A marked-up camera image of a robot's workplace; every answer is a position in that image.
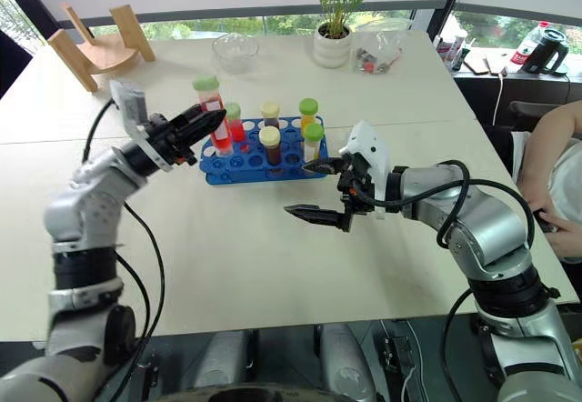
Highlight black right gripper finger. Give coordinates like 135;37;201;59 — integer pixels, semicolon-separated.
283;203;354;234
302;156;349;178

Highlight person's white shirt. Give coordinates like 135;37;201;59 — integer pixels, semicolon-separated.
510;130;582;266

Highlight blue test tube rack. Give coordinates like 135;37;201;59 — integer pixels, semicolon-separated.
198;116;329;187

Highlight large red tube green cap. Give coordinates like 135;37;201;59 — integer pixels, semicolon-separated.
191;75;236;157

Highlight person's hand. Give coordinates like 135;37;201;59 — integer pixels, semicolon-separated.
538;207;582;263

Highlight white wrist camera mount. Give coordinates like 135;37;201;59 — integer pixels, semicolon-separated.
338;120;393;220
109;79;177;172

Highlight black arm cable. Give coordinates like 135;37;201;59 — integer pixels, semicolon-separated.
358;159;537;389
81;98;167;402

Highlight silver robot leg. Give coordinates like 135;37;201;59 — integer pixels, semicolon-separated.
193;328;251;397
317;323;379;402

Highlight wooden stand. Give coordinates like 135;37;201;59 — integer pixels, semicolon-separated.
47;2;157;94

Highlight orange tube green cap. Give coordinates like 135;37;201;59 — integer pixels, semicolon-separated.
298;97;319;134

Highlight black side table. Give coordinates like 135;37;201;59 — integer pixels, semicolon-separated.
453;68;582;126

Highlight clear plastic bag with parts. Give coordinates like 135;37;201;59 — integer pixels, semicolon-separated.
350;23;408;76

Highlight clear glass bowl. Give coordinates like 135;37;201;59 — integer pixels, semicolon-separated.
212;32;260;75

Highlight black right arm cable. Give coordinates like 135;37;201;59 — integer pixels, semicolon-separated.
358;159;537;389

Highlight white charging cable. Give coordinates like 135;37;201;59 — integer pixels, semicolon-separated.
492;67;508;126

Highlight yellow tube green cap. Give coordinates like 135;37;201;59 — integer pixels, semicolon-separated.
303;122;326;163

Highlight black electric kettle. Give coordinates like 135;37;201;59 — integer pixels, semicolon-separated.
521;27;570;76

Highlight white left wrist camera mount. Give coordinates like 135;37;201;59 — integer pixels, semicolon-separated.
109;79;177;172

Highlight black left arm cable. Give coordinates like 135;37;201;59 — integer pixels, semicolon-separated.
81;98;167;402

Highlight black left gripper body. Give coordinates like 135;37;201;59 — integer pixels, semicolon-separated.
145;112;200;172

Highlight dark rounded robot torso rim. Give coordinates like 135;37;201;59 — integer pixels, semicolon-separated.
152;386;351;402

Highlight palm plant in white pot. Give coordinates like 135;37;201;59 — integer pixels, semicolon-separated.
301;0;379;69

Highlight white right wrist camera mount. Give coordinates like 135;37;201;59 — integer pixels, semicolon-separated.
338;120;393;220

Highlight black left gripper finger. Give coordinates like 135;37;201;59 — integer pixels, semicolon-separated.
170;104;206;128
176;109;228;148

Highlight brown tube cream cap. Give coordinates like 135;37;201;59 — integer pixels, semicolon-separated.
259;100;282;131
258;126;283;169

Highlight small red tube green cap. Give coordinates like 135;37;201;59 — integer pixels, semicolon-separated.
224;103;247;144

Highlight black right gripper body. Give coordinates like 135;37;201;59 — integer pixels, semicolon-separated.
336;153;379;216

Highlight plastic bottle with red label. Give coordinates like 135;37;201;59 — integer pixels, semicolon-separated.
510;21;552;67

